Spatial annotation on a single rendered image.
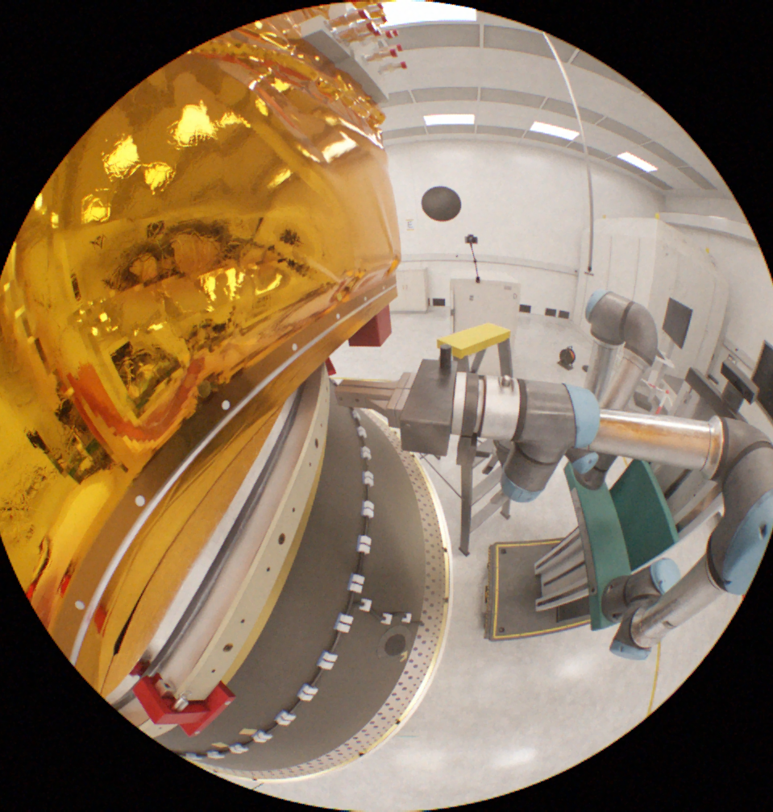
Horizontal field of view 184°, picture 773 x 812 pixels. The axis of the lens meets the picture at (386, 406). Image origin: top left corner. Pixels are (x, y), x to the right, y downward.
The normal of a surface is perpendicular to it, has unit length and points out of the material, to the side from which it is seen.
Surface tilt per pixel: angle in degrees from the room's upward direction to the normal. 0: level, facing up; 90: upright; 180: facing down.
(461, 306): 90
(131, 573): 90
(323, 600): 62
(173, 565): 0
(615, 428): 49
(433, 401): 0
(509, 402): 42
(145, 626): 0
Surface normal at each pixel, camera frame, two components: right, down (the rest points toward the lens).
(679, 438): -0.80, -0.20
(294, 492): 0.99, -0.01
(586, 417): -0.25, -0.06
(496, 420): -0.32, 0.32
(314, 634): 0.79, -0.28
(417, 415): -0.11, -0.79
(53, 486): 0.96, 0.22
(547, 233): -0.28, 0.61
